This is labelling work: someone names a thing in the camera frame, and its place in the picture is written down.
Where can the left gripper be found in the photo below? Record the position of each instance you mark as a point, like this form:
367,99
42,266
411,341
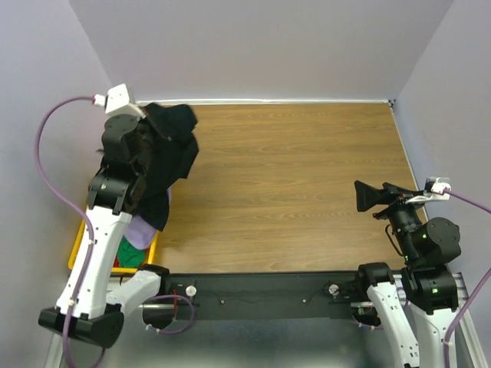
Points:
158,140

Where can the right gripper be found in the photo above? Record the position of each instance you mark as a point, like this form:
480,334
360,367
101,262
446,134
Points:
395,195

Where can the black t-shirt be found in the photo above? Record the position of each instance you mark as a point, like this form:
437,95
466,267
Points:
172,160

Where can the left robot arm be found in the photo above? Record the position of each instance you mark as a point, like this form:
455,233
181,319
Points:
86,310

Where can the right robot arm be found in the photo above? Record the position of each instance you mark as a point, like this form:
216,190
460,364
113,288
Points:
429,286

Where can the lavender t-shirt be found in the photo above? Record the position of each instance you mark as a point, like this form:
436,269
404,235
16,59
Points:
140,234

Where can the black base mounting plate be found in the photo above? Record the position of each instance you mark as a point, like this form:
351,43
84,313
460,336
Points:
262,296

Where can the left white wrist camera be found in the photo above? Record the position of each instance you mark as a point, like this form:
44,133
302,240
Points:
120,101

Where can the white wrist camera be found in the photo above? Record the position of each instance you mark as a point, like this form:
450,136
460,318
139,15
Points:
435,190
120,101

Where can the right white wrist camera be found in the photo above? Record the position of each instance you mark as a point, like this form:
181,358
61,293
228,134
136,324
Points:
435,190

